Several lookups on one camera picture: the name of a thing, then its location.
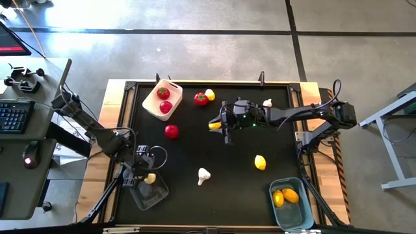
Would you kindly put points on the grey plastic bin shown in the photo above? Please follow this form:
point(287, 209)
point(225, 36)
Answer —
point(149, 196)

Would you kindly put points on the white plastic basket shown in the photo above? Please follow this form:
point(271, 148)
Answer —
point(149, 104)

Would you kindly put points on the yellow black hazard tape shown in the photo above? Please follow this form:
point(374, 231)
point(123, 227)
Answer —
point(339, 169)

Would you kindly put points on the yellow lemon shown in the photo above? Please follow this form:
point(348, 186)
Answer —
point(278, 198)
point(210, 94)
point(260, 162)
point(214, 125)
point(291, 195)

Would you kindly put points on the black tablet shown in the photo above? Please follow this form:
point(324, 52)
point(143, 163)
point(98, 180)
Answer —
point(2, 198)

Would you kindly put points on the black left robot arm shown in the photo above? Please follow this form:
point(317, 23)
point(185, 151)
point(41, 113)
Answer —
point(97, 130)

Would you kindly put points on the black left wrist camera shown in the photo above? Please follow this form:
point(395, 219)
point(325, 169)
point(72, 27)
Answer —
point(144, 151)

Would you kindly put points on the blue plastic bin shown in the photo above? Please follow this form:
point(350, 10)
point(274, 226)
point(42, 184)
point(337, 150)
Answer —
point(292, 217)

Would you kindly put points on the black caster wheel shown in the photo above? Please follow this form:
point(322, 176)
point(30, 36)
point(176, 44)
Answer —
point(47, 206)

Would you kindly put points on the grey metal stand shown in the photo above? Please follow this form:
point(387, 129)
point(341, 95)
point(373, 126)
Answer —
point(390, 130)

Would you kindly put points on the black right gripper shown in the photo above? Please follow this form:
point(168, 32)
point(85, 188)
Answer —
point(247, 120)

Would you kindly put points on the large red apple toy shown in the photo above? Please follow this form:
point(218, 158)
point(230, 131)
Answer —
point(166, 107)

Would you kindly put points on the black keyboard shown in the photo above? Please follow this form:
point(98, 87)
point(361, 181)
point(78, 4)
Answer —
point(14, 115)

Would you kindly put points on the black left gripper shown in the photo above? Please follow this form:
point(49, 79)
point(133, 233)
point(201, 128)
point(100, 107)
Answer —
point(138, 162)

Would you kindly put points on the black table mat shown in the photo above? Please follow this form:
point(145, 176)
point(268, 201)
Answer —
point(227, 195)

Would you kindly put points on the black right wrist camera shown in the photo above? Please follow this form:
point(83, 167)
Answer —
point(242, 105)

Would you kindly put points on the off-white garlic bulb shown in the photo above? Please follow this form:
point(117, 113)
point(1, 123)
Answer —
point(267, 102)

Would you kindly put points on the black hook clamp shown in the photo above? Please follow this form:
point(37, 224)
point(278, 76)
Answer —
point(262, 78)
point(158, 78)

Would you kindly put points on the white garlic bulb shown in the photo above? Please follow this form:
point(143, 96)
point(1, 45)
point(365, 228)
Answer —
point(203, 175)

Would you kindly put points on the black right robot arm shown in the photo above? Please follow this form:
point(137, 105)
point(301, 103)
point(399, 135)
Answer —
point(302, 113)

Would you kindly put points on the black desk clamp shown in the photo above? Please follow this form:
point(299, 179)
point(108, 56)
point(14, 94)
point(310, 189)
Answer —
point(22, 71)
point(22, 85)

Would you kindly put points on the grey desk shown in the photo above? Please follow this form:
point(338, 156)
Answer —
point(19, 195)

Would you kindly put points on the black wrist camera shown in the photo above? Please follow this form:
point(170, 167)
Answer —
point(144, 151)
point(242, 105)

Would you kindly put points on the black computer mouse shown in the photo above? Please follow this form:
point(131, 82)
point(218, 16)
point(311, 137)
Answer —
point(31, 154)

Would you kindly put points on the white paper sheet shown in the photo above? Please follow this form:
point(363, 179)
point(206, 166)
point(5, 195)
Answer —
point(70, 152)

